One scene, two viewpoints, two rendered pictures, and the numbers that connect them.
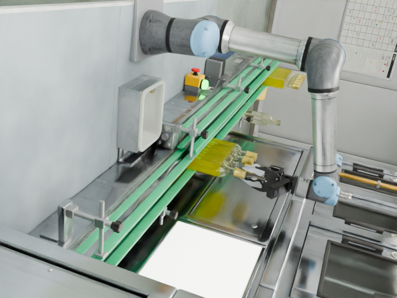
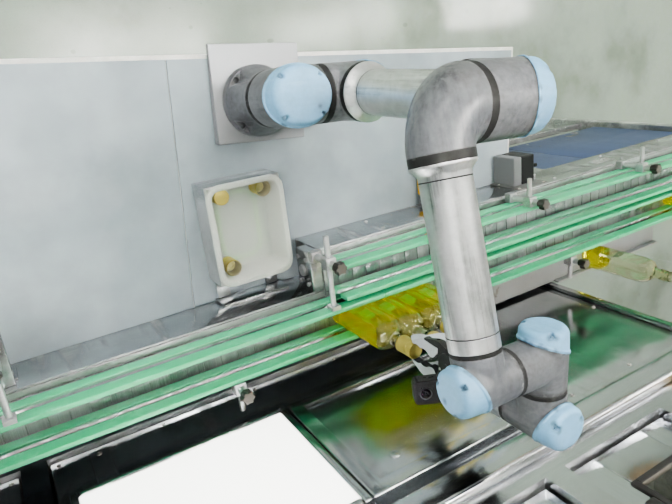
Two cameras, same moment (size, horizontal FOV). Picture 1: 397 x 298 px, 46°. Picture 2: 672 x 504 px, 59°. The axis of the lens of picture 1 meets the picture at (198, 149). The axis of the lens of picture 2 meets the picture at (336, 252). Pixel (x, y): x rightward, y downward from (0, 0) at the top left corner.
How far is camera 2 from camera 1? 1.12 m
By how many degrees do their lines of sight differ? 41
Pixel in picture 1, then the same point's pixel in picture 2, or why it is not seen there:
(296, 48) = not seen: hidden behind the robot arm
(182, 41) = (257, 102)
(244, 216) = (399, 432)
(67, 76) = (38, 159)
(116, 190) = (152, 337)
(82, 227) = (40, 377)
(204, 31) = (276, 79)
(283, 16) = not seen: outside the picture
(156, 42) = (239, 111)
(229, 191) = not seen: hidden behind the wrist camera
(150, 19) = (238, 77)
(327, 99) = (432, 181)
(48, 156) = (14, 269)
